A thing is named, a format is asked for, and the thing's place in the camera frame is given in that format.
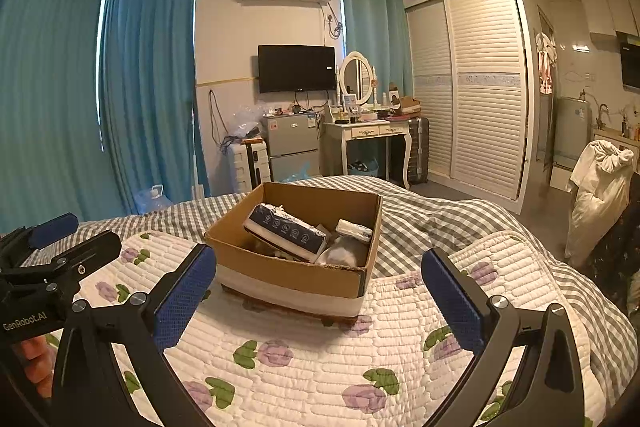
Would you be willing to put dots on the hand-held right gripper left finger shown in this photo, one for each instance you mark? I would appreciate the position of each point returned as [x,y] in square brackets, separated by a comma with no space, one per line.
[185,297]

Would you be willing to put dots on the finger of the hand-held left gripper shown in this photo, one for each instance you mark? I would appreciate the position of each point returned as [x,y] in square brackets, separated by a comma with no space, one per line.
[52,229]
[90,252]

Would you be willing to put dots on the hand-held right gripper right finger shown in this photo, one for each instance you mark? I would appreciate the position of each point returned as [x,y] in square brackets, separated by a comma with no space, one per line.
[452,302]

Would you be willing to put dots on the brown cardboard box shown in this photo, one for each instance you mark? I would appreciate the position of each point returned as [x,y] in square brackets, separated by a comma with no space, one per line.
[280,277]

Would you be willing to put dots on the white sock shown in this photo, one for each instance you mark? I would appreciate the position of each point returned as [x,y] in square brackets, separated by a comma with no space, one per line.
[345,255]

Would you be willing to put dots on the floral fabric package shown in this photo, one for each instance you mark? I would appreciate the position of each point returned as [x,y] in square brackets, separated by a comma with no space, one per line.
[287,232]

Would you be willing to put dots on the person's left hand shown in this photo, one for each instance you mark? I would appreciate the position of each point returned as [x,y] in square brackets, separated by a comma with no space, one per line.
[35,357]

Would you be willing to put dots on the clear water jug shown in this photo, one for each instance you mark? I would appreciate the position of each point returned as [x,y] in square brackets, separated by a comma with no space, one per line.
[150,201]

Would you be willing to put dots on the wide teal curtain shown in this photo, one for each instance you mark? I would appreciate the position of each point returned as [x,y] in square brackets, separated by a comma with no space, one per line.
[45,97]

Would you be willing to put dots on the white mop pole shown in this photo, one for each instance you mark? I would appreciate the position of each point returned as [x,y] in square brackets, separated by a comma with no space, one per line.
[196,157]

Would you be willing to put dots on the white suitcase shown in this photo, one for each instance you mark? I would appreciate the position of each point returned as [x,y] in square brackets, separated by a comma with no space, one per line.
[247,167]

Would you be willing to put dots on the white floral quilt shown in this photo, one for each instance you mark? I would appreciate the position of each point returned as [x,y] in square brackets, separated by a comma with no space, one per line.
[310,372]

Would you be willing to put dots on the grey suitcase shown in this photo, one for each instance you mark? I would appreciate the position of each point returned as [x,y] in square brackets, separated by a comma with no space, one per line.
[419,152]

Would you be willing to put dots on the basket under dressing table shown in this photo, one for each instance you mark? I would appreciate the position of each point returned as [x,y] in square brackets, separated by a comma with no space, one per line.
[362,167]

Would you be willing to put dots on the teal window curtain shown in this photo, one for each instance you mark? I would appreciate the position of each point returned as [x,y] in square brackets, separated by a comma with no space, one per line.
[150,97]

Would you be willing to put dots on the dark cloth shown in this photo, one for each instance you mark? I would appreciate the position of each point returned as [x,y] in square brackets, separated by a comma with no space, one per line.
[615,257]

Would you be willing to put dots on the blue plastic bag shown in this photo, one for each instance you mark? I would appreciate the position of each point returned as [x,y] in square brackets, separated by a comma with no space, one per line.
[300,172]

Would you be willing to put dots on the white clothing pile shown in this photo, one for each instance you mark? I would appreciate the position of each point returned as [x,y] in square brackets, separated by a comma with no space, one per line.
[600,197]

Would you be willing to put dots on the clear plastic bag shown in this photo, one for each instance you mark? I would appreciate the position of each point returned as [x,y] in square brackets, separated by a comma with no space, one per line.
[246,122]

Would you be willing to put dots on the grey mini fridge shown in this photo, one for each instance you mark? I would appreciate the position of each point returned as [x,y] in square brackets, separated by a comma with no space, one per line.
[292,142]

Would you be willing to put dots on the white dressing table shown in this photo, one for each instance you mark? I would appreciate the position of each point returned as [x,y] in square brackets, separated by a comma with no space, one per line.
[367,132]

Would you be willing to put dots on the white louvred wardrobe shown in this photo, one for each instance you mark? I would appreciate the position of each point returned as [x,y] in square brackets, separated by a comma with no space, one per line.
[485,107]

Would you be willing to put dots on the small cardboard box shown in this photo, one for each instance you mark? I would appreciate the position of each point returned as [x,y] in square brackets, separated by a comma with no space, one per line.
[407,106]

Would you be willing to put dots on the grey washing machine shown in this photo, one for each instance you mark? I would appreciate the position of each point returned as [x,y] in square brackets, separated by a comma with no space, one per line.
[572,132]

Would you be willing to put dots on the white oval vanity mirror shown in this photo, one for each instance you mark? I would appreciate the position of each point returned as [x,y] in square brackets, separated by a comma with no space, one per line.
[356,74]

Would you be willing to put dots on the hanging white pink clothes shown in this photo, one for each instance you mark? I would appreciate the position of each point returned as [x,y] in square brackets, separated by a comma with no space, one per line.
[546,57]

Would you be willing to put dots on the narrow light teal curtain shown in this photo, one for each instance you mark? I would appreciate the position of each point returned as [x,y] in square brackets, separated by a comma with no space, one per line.
[372,22]

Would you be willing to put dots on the black range hood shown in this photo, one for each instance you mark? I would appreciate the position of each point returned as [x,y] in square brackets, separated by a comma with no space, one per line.
[631,62]

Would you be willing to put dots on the black wall television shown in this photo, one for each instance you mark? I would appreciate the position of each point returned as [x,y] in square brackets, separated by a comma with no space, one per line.
[295,69]

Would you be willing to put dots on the white wall cabinets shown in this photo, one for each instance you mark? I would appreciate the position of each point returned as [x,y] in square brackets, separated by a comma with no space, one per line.
[605,14]

